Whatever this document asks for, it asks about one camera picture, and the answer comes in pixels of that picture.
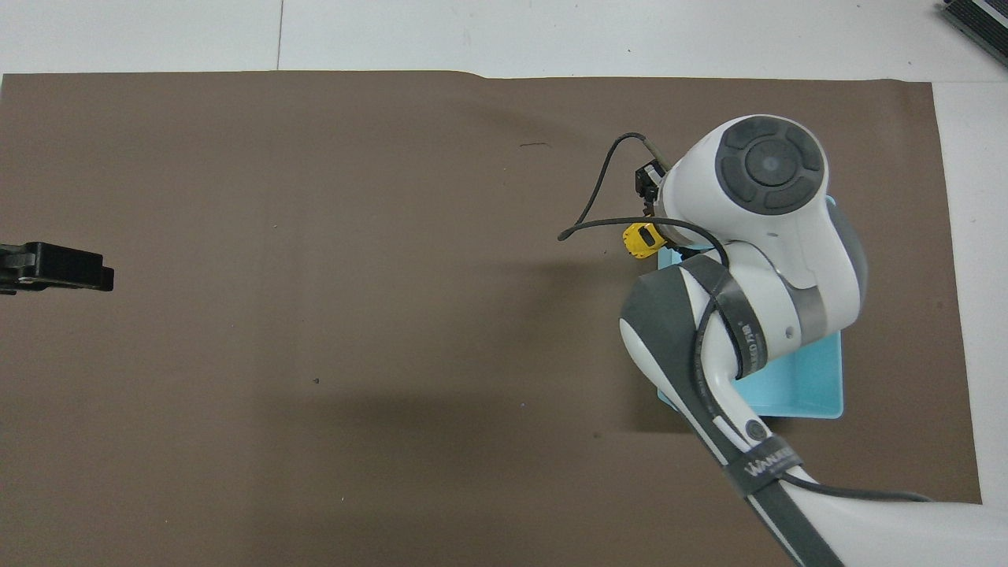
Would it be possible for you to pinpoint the black stand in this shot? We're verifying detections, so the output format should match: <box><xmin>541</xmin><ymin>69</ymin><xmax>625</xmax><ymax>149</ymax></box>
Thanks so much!
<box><xmin>939</xmin><ymin>0</ymin><xmax>1008</xmax><ymax>48</ymax></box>

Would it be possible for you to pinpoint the light blue plastic tray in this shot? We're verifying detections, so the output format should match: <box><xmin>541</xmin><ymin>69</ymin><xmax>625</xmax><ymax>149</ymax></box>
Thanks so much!
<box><xmin>655</xmin><ymin>195</ymin><xmax>846</xmax><ymax>420</ymax></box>

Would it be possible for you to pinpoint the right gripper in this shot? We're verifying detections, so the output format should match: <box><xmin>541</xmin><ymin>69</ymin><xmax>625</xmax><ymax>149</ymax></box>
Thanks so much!
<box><xmin>634</xmin><ymin>160</ymin><xmax>665</xmax><ymax>217</ymax></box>

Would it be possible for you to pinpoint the black cable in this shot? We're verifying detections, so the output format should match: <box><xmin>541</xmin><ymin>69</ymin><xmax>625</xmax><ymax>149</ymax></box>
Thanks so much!
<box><xmin>558</xmin><ymin>132</ymin><xmax>935</xmax><ymax>503</ymax></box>

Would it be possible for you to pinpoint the yellow toy beetle car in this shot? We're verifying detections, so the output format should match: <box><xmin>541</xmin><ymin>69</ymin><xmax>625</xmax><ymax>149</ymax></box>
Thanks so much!
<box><xmin>623</xmin><ymin>223</ymin><xmax>665</xmax><ymax>261</ymax></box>

